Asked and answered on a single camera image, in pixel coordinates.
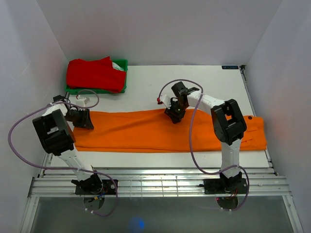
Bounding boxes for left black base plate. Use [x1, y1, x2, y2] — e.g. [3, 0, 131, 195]
[71, 180, 118, 195]

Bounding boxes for green plastic tray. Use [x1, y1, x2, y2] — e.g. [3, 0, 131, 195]
[64, 58, 128, 96]

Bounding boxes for blue logo sticker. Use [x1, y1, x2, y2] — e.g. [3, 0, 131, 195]
[222, 66, 239, 70]

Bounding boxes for red folded trousers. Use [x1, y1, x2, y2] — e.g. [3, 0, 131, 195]
[66, 56, 127, 93]

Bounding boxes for aluminium rail frame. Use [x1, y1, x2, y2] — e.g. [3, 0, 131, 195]
[20, 166, 303, 233]

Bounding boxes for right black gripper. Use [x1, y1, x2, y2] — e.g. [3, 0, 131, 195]
[164, 100, 188, 124]

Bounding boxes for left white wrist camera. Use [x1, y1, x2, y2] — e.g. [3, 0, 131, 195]
[76, 95, 90, 107]

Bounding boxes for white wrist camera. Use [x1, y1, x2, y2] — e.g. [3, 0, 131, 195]
[76, 95, 90, 107]
[157, 95, 171, 109]

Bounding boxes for orange trousers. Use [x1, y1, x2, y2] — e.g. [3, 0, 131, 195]
[72, 108, 267, 153]

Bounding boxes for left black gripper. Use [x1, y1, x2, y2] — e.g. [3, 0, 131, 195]
[65, 108, 94, 129]

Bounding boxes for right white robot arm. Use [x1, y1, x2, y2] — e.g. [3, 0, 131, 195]
[157, 79, 247, 194]

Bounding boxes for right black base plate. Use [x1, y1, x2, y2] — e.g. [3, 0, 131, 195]
[198, 178, 248, 195]

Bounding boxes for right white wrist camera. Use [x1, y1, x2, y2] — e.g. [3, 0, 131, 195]
[157, 95, 171, 109]

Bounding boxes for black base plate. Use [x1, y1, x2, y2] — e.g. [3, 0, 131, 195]
[71, 180, 118, 195]
[198, 178, 248, 195]

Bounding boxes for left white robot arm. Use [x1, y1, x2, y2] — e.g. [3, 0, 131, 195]
[33, 95, 103, 194]

